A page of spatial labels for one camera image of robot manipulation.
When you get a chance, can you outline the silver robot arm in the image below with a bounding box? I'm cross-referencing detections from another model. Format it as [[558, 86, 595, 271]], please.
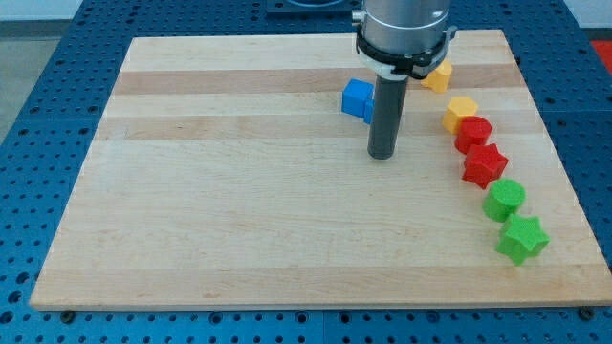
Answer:
[[352, 0, 456, 81]]

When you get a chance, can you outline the blue cube block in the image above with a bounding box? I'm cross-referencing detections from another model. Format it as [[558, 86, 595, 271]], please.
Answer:
[[341, 78, 374, 124]]

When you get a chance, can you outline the yellow heart block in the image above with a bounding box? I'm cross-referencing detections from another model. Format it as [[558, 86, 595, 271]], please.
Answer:
[[421, 59, 453, 94]]

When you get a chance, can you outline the wooden board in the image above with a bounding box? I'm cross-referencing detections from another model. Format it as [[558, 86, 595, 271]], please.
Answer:
[[30, 30, 611, 311]]

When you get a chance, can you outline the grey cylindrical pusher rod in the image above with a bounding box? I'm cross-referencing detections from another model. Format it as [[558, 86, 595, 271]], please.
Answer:
[[367, 76, 407, 160]]

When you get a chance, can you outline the yellow hexagon block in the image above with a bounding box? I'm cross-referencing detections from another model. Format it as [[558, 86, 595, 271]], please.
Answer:
[[442, 97, 478, 135]]

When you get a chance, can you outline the red cylinder block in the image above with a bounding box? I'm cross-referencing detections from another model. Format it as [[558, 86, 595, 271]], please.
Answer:
[[454, 116, 492, 154]]

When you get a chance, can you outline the red star block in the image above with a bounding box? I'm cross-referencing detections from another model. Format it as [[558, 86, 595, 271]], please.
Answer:
[[462, 143, 509, 189]]

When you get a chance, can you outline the green cylinder block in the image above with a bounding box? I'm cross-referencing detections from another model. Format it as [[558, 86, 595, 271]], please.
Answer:
[[482, 179, 526, 223]]

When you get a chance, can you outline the green star block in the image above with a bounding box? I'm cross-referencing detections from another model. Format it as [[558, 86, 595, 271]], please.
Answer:
[[495, 214, 551, 266]]

